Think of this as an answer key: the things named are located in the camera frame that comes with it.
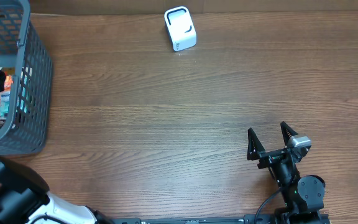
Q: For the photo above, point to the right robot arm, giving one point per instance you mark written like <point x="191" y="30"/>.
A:
<point x="302" y="196"/>

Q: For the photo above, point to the teal snack packet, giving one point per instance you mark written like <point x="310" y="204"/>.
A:
<point x="4" y="108"/>

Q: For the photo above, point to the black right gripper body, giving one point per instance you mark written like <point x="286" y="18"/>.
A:
<point x="266" y="155"/>

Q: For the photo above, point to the orange small carton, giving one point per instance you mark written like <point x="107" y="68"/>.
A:
<point x="5" y="94"/>

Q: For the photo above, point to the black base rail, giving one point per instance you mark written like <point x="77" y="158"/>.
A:
<point x="246" y="219"/>

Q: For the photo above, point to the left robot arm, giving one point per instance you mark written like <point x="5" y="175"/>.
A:
<point x="25" y="198"/>

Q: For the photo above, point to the white barcode scanner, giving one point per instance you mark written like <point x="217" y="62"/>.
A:
<point x="180" y="28"/>

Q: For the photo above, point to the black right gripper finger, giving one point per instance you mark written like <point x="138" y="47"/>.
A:
<point x="287" y="132"/>
<point x="255" y="148"/>

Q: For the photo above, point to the grey plastic mesh basket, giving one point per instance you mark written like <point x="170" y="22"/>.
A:
<point x="25" y="128"/>

